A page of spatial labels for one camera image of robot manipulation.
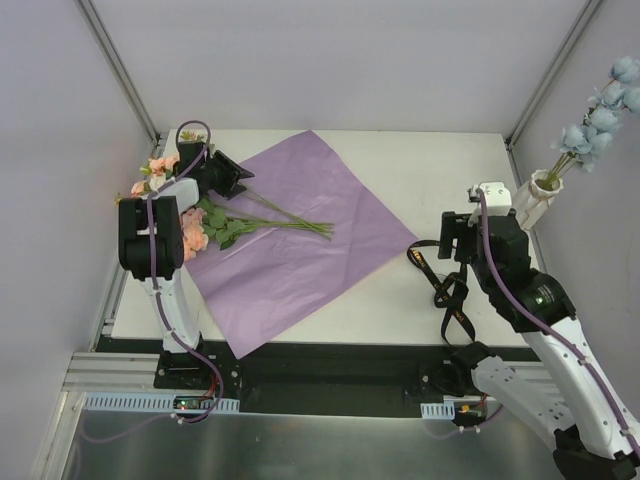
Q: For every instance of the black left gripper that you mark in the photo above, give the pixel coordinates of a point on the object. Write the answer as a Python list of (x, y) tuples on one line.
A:
[(233, 175)]

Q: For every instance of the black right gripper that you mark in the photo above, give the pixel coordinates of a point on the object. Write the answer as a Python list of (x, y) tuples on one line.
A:
[(446, 235)]

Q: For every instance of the pink artificial flower bunch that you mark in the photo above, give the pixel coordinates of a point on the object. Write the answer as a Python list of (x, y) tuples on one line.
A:
[(224, 225)]

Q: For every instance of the black printed ribbon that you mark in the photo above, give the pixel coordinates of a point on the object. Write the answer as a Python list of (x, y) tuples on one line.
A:
[(450, 293)]

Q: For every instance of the purple tissue paper sheet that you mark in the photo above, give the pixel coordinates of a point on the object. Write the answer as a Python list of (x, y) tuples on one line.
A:
[(274, 279)]

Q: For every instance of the blue artificial flower stem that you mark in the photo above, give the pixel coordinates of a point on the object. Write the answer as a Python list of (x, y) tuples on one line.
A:
[(582, 145)]

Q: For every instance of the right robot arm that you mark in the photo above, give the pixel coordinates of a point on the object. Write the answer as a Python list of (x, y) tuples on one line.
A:
[(587, 428)]

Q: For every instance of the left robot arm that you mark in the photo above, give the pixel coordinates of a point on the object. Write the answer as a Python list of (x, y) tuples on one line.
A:
[(152, 223)]

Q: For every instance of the white ribbed ceramic vase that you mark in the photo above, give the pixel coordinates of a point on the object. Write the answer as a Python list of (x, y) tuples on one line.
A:
[(534, 198)]

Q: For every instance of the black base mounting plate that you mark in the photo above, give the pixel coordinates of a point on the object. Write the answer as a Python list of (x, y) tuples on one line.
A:
[(389, 381)]

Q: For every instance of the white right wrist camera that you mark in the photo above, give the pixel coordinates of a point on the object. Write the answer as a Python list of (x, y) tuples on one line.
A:
[(496, 195)]

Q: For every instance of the left aluminium corner post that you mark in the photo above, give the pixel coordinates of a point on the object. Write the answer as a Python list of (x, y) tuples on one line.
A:
[(97, 27)]

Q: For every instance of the aluminium front frame rail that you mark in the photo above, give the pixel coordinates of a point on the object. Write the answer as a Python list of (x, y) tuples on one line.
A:
[(133, 372)]

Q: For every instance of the white slotted cable duct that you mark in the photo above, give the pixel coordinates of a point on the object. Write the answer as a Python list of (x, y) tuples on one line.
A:
[(158, 403)]

